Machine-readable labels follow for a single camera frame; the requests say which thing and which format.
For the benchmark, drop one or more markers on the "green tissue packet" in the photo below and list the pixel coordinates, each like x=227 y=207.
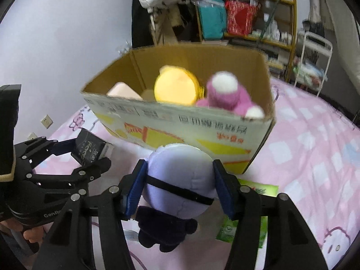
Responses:
x=253 y=232

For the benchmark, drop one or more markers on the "group of small bottles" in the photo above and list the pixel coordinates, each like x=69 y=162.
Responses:
x=274 y=33

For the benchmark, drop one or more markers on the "white trolley cart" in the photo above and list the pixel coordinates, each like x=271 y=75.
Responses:
x=315 y=62

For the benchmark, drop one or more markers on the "pile of books and papers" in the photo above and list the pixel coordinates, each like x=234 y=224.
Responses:
x=277 y=62

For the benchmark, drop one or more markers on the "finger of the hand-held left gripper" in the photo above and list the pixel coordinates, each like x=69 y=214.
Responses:
x=81 y=173
x=42 y=149

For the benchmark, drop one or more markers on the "white wall socket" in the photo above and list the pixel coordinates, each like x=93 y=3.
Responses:
x=46 y=121
x=33 y=136

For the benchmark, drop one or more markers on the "pink cat-print bedsheet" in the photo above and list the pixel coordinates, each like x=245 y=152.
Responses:
x=309 y=152

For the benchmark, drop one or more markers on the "wooden shelf rack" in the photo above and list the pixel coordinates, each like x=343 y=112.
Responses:
x=292 y=33

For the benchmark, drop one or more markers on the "green pole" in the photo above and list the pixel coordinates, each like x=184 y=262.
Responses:
x=271 y=19

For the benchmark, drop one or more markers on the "dark hanging coat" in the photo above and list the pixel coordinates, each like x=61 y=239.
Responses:
x=140 y=25

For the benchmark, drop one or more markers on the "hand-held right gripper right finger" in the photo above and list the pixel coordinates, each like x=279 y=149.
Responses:
x=225 y=191

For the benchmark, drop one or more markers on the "pink plush doll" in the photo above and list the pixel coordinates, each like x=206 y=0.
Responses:
x=225 y=95

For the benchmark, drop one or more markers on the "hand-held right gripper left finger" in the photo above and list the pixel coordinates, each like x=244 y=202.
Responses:
x=132 y=191

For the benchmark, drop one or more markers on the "cream padded chair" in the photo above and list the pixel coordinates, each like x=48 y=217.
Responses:
x=343 y=33

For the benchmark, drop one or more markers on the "black tissue packet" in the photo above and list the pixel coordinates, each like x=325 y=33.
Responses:
x=90 y=147

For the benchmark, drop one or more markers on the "purple-headed plush doll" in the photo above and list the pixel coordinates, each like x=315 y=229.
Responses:
x=180 y=168

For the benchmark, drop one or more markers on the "black bag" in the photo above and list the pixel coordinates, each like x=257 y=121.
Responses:
x=312 y=28

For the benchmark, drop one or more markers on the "teal bag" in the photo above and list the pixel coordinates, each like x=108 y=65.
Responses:
x=212 y=19

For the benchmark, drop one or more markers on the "person's left hand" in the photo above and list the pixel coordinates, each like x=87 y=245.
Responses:
x=35 y=233

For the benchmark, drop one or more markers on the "red patterned bag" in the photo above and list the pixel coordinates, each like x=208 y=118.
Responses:
x=242 y=18

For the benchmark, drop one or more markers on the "cardboard box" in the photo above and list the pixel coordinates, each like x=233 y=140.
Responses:
x=182 y=126

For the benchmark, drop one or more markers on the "yellow and peach plush toy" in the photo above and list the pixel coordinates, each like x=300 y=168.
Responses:
x=174 y=85

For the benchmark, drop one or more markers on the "beige hanging coat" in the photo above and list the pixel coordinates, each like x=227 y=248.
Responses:
x=166 y=25

